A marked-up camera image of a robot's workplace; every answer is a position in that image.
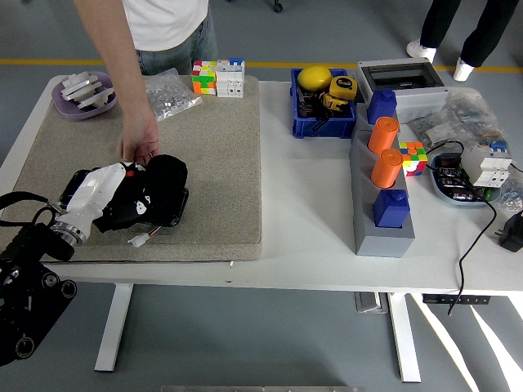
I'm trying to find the person's right hand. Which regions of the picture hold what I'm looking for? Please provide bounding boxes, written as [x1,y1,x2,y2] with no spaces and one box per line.
[118,109,163,167]

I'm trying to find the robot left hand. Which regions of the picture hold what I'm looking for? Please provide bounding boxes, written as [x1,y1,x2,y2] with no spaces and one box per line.
[65,162,142,230]

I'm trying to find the black glossy panel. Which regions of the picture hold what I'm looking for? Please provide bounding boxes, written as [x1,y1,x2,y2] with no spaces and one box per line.
[56,167,190,229]

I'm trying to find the black table control panel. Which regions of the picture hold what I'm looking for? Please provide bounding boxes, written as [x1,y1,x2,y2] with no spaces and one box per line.
[422,293,491,305]

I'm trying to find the clear bag of screws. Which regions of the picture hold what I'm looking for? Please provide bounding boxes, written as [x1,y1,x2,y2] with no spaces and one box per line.
[143,67,204,123]

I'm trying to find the purple plastic tray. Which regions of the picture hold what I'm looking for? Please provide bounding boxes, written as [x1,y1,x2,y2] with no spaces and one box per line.
[51,71,118,122]

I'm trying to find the white metal bar stack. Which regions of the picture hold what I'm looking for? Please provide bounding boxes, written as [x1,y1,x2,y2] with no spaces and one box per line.
[60,71,103,101]

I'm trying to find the grey-brown felt mat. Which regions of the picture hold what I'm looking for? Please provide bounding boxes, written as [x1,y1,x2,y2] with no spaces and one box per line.
[0,73,262,264]

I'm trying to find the colourful puzzle cube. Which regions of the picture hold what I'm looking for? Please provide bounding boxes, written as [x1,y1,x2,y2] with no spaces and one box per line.
[399,141,429,178]
[191,60,218,96]

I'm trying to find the white circuit breaker block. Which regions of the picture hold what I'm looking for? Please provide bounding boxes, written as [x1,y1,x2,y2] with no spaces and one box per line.
[461,141,513,189]
[216,57,246,99]

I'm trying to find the person in jeans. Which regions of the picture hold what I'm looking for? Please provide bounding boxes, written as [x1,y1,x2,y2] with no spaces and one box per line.
[120,0,220,77]

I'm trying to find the white table leg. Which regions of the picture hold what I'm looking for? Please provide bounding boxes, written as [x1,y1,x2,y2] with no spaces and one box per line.
[386,292,422,384]
[94,283,134,373]

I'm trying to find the blue plastic bin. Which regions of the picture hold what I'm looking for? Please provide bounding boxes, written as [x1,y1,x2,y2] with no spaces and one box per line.
[290,67,358,140]

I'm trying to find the yellow oval ball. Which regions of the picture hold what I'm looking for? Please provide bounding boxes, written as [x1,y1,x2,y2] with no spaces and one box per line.
[297,65,333,91]

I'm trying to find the yellow round tape measure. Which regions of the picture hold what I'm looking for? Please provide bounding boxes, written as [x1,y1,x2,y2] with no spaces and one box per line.
[329,75,358,99]

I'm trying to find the orange cylinder peg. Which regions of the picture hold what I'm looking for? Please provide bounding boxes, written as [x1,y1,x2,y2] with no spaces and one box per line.
[368,116,400,154]
[370,149,404,189]

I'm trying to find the blue square peg block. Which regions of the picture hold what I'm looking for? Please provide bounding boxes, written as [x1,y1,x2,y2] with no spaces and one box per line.
[367,88,398,125]
[372,189,411,229]

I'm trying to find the grey stepped block holder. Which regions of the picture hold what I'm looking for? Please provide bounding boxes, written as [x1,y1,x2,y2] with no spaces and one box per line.
[349,101,417,258]

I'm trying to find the grey under-table control box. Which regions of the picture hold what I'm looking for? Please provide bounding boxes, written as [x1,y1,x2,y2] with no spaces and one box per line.
[354,291,389,314]

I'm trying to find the small clear labelled bag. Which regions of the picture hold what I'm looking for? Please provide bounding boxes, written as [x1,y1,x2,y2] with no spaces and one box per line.
[407,114,465,151]

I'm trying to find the dark circuit boards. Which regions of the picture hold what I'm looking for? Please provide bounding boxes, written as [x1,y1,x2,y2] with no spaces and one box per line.
[433,154,487,202]

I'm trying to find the light blue tray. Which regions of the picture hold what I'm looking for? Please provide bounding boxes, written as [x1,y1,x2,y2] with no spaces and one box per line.
[429,152,503,208]

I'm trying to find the large clear parts bag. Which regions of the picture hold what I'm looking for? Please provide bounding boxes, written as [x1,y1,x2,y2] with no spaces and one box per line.
[439,88,507,148]

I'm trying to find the person in black trousers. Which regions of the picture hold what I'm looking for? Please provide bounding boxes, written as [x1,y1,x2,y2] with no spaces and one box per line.
[406,0,512,82]

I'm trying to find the clear bag of rings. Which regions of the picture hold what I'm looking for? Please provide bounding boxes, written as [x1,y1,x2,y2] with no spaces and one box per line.
[500,161,523,213]

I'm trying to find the black power adapter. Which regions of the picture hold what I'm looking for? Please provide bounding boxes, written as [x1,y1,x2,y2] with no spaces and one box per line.
[494,209,523,253]

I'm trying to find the white T-shaped bracket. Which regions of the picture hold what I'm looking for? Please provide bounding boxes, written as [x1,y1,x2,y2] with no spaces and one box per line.
[76,86,115,110]

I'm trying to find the white connector with wires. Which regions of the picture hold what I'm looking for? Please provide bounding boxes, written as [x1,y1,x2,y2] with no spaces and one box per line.
[127,226,163,249]

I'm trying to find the grey electrical enclosure box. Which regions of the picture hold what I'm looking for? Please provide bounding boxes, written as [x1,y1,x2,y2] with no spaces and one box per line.
[355,60,447,123]

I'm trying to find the black power cable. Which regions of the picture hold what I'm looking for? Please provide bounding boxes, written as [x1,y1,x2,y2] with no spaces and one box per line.
[424,140,523,316]

